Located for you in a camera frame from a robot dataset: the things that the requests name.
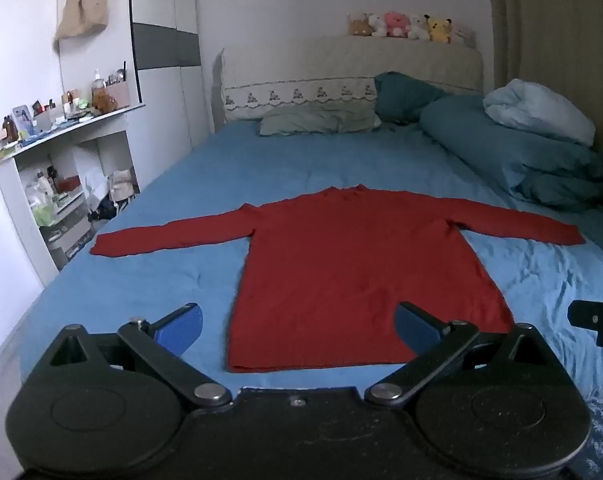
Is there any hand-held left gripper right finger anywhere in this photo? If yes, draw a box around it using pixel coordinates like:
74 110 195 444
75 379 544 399
364 301 557 408

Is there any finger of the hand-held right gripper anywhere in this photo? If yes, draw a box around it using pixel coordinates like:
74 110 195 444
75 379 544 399
567 300 603 348

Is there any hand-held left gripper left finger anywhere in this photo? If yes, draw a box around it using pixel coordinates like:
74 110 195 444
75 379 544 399
48 302 233 408

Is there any red long-sleeved sweater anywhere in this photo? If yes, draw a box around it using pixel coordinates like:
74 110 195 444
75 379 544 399
90 185 586 373

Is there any bed with blue sheet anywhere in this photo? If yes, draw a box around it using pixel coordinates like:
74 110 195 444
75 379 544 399
0 120 603 480

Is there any beige cloth bag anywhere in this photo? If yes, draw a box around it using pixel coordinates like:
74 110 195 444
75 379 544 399
108 167 135 206

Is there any green tissue packet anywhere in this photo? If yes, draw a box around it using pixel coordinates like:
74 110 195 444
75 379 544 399
30 200 57 227

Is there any teal duvet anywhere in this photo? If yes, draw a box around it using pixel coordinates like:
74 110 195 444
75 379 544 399
419 94 603 212

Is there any light blue blanket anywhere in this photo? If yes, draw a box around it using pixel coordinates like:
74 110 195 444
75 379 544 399
483 78 596 147

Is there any white shelf unit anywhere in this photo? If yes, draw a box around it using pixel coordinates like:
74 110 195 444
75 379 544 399
0 102 148 287

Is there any grey-green pillow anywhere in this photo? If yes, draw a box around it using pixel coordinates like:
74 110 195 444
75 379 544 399
258 102 382 137

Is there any teal pillow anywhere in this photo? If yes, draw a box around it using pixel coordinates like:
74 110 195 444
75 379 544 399
374 71 451 124

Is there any cardboard box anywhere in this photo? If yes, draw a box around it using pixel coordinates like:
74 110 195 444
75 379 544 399
101 81 130 110

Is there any embroidered lace headboard cover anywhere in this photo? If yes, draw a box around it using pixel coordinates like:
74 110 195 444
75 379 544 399
222 76 378 121

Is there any cream padded headboard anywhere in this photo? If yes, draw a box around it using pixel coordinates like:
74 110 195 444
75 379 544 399
220 35 483 122

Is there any beige curtain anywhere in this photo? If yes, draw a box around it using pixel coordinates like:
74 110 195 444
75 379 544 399
485 0 603 196

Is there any pale pink plush toy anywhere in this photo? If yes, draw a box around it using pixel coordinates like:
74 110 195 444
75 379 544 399
451 22 477 49

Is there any yellow plush toy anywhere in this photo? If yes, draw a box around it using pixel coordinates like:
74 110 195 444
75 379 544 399
426 16 453 44

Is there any white and grey wardrobe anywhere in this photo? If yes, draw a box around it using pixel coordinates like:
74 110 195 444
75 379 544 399
56 0 213 153

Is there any beige tote bag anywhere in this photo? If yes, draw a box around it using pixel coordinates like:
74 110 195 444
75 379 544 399
54 0 110 42

